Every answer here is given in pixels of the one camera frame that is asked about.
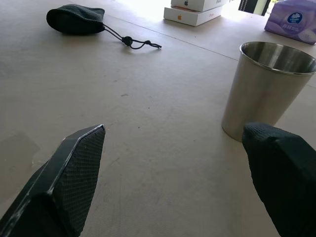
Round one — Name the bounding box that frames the black drawstring pouch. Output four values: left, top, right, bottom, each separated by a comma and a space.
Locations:
46, 3, 163, 50

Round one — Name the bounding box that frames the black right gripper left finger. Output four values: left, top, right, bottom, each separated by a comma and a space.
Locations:
0, 124, 107, 237

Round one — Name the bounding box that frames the dark window frame post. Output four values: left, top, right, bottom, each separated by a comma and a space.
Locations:
237, 0, 272, 14

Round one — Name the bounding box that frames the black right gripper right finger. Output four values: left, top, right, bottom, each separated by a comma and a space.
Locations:
241, 121, 316, 237

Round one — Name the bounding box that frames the purple tissue pack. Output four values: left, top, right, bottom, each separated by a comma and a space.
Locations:
263, 0, 316, 45

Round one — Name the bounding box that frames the stainless steel cup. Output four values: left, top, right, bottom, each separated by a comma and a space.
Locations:
221, 41, 316, 143

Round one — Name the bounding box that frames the white phone box dark print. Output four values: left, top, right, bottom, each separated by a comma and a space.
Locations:
170, 0, 230, 12

